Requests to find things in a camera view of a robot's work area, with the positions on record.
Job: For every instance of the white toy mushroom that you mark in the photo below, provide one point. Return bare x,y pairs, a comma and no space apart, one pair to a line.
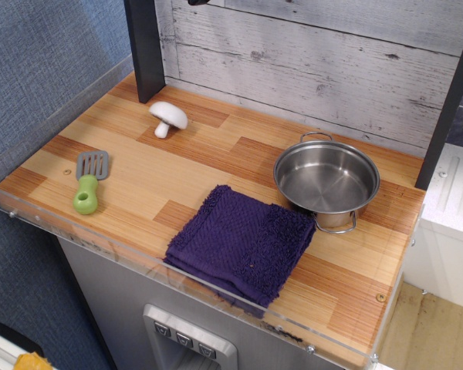
169,115

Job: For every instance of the green handled grey spatula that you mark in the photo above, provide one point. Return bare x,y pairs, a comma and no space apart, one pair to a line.
91,168

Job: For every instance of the purple folded towel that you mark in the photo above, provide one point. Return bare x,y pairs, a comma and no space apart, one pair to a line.
243,246

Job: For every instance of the dark cabinet post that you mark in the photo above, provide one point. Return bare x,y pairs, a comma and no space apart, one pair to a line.
442,128
145,47

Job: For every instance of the clear acrylic guard rail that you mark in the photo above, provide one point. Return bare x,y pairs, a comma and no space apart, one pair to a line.
337,300

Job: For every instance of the silver dispenser button panel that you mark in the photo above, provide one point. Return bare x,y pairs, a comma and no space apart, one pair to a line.
179,344

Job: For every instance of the yellow taped object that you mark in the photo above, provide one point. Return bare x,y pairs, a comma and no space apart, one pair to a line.
32,361

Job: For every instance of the dark left cabinet post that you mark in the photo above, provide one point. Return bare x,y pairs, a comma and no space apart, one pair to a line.
145,47

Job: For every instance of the steel pot with handles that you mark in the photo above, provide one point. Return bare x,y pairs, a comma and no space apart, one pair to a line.
333,181

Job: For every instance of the dark right cabinet post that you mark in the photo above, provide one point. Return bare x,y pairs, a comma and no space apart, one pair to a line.
442,128

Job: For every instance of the grey toy fridge cabinet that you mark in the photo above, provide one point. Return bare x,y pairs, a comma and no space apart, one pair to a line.
116,296

